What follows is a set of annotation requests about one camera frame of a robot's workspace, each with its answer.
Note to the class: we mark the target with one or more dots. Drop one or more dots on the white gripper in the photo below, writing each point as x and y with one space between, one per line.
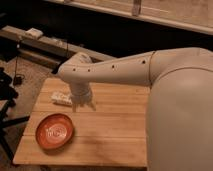
81 94

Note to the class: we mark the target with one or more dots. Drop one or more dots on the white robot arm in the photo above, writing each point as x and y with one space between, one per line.
179 119

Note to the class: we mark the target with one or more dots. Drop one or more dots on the orange ceramic bowl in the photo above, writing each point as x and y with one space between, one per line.
54 131

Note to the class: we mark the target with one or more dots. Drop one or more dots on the long wooden beam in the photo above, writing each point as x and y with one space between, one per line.
48 44

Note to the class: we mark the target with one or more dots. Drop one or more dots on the black tripod stand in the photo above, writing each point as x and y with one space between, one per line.
8 94

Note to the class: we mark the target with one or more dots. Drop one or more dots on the white box on ledge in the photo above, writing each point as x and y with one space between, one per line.
35 33

